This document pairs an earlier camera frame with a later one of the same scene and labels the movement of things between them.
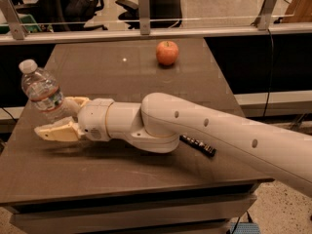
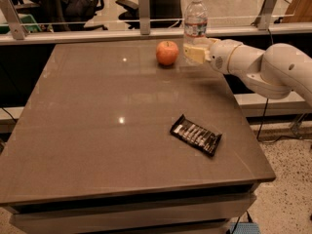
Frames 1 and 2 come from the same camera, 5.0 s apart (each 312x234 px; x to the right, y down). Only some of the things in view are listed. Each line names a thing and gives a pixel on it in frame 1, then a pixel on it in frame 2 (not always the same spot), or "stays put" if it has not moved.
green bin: [29, 23] stays put
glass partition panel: [47, 4] stays put
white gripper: [93, 119] to [219, 57]
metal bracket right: [265, 15] stays put
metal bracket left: [12, 17] stays put
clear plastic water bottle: [44, 92] to [196, 20]
